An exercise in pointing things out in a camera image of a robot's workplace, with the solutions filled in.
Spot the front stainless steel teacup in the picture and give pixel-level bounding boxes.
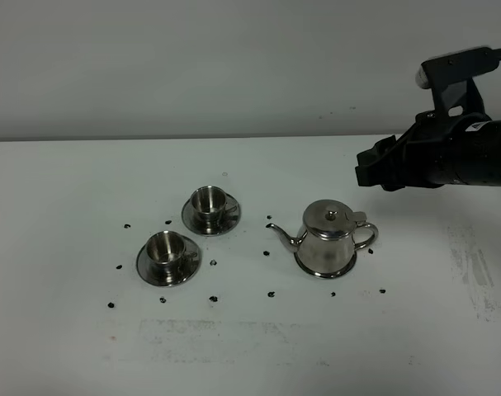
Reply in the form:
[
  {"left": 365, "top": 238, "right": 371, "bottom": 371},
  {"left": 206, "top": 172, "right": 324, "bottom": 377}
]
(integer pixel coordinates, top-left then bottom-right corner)
[{"left": 144, "top": 230, "right": 199, "bottom": 269}]

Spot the stainless steel teacup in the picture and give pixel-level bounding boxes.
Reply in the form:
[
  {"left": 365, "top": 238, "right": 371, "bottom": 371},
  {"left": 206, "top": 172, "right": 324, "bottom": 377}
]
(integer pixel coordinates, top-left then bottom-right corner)
[
  {"left": 144, "top": 230, "right": 199, "bottom": 269},
  {"left": 190, "top": 186, "right": 238, "bottom": 225}
]

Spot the front stainless steel saucer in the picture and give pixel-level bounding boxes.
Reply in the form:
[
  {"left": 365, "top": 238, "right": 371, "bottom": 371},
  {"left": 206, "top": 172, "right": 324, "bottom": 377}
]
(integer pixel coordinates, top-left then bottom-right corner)
[{"left": 136, "top": 239, "right": 201, "bottom": 287}]

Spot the stainless steel teapot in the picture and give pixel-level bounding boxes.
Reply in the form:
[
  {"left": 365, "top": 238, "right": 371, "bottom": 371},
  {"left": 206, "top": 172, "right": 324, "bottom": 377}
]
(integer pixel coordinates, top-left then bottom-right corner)
[{"left": 266, "top": 200, "right": 379, "bottom": 262}]

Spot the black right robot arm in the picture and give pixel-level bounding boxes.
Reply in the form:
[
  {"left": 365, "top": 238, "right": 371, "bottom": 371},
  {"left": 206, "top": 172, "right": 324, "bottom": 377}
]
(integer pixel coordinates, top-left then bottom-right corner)
[{"left": 355, "top": 112, "right": 501, "bottom": 191}]

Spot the stainless steel saucer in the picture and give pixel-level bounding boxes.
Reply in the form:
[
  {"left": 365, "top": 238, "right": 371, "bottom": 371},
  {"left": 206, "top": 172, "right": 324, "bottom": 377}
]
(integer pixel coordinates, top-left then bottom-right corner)
[
  {"left": 136, "top": 239, "right": 201, "bottom": 287},
  {"left": 181, "top": 194, "right": 241, "bottom": 237}
]

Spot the rear stainless steel saucer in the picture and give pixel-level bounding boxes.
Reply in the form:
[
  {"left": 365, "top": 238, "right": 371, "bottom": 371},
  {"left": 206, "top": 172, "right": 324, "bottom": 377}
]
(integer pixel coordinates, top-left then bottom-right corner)
[{"left": 181, "top": 194, "right": 241, "bottom": 237}]

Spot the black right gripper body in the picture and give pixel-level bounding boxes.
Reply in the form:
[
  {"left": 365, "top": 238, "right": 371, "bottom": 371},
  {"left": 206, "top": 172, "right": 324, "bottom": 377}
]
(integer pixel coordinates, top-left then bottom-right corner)
[{"left": 390, "top": 111, "right": 461, "bottom": 191}]

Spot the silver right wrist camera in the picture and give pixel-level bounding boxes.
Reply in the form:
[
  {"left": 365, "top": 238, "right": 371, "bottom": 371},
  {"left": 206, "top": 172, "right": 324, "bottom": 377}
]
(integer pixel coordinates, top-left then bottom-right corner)
[{"left": 415, "top": 46, "right": 501, "bottom": 118}]

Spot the rear stainless steel teacup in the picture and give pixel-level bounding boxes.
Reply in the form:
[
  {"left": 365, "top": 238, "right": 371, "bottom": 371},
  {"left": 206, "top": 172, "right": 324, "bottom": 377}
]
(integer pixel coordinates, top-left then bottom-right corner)
[{"left": 190, "top": 186, "right": 238, "bottom": 225}]

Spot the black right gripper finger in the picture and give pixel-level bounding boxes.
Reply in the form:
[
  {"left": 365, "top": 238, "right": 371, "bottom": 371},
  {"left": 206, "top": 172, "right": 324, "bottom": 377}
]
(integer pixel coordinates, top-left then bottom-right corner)
[{"left": 355, "top": 135, "right": 399, "bottom": 188}]

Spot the steel teapot saucer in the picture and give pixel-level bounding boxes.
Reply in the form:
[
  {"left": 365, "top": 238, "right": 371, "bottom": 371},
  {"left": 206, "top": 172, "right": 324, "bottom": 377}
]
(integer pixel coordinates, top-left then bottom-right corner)
[{"left": 293, "top": 251, "right": 357, "bottom": 280}]

